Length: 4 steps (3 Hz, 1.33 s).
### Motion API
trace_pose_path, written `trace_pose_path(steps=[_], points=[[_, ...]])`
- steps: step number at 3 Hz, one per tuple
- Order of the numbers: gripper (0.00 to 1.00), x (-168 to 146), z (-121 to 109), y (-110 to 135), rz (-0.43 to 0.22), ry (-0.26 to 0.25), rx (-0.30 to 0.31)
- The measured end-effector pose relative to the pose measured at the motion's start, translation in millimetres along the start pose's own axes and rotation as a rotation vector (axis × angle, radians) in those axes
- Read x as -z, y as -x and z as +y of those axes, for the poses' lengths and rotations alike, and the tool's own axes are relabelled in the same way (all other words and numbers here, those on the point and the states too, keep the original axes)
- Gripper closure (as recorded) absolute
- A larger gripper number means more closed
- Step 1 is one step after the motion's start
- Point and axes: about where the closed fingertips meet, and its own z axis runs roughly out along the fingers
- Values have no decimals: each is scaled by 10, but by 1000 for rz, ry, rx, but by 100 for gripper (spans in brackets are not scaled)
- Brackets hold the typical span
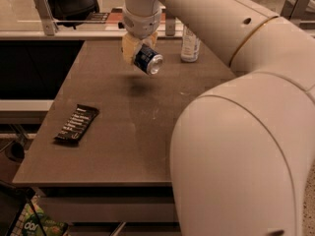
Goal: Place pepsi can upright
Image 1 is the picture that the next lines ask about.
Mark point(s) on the black snack bar wrapper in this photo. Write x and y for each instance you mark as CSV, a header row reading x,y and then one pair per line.
x,y
77,124

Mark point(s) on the black office chair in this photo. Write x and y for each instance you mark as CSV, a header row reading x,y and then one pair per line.
x,y
72,13

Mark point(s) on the blue pepsi can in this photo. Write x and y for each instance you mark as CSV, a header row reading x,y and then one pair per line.
x,y
148,60

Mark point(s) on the left metal glass bracket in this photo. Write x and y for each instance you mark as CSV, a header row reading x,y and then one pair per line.
x,y
49,25

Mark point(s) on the black wire basket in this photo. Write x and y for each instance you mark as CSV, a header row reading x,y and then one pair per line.
x,y
12,202

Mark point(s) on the clear plastic water bottle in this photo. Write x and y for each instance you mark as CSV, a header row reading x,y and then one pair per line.
x,y
190,46

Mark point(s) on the green snack bag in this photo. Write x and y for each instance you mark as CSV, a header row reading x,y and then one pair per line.
x,y
37,223

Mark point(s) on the middle metal glass bracket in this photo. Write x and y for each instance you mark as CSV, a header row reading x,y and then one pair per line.
x,y
169,24

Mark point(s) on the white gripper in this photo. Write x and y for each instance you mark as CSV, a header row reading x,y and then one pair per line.
x,y
142,26

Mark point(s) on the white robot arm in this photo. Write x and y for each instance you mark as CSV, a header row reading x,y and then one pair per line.
x,y
241,152

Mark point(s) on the metal glass bracket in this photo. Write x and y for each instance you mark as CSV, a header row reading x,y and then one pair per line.
x,y
49,25
300,12
169,24

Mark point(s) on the right metal glass bracket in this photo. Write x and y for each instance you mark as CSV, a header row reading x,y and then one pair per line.
x,y
300,12

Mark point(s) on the grey table drawer unit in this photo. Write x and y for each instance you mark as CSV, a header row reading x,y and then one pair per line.
x,y
112,211

